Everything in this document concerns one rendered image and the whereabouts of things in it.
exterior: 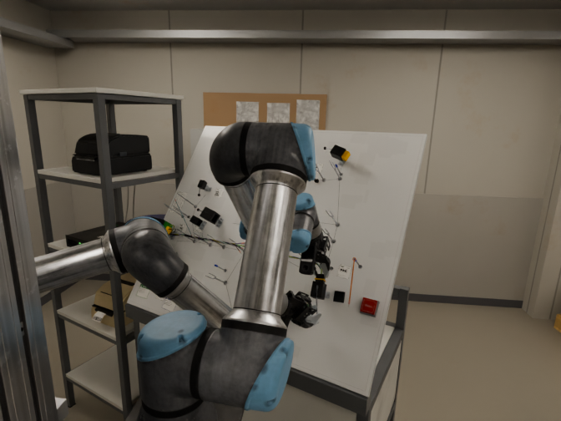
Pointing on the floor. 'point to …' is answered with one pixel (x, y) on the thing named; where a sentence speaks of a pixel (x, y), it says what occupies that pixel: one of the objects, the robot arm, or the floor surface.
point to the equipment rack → (126, 390)
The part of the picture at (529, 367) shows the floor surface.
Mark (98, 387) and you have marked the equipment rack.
